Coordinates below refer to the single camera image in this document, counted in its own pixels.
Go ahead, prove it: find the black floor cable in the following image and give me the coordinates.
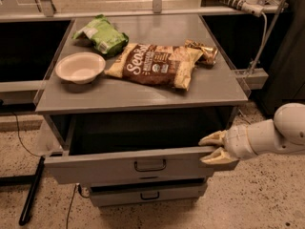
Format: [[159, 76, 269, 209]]
[[9, 110, 80, 229]]

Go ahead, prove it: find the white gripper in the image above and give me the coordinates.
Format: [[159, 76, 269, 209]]
[[198, 125, 256, 165]]

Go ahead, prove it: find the white power strip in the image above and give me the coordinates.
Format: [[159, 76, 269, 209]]
[[217, 0, 263, 17]]

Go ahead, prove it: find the grey drawer cabinet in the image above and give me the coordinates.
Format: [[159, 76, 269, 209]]
[[33, 13, 250, 208]]

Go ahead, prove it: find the black floor stand leg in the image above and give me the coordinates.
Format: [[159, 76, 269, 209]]
[[0, 156, 45, 226]]

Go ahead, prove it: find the green snack bag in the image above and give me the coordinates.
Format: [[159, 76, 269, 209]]
[[72, 14, 129, 57]]

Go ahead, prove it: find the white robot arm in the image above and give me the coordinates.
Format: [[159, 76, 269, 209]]
[[198, 103, 305, 165]]

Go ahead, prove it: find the white paper bowl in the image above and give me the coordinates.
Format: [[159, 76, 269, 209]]
[[55, 52, 106, 84]]

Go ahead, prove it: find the white power cord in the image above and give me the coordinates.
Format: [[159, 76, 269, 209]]
[[242, 12, 270, 78]]

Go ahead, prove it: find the dark cabinet at right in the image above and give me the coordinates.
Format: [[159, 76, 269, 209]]
[[255, 0, 305, 116]]

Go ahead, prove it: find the grey bottom drawer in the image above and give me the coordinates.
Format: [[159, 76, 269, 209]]
[[90, 181, 207, 207]]

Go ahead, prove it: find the grey top drawer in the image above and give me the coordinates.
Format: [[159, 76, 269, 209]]
[[45, 117, 237, 184]]

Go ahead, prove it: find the brown Sensible chips bag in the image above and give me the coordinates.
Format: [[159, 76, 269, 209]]
[[104, 42, 204, 92]]

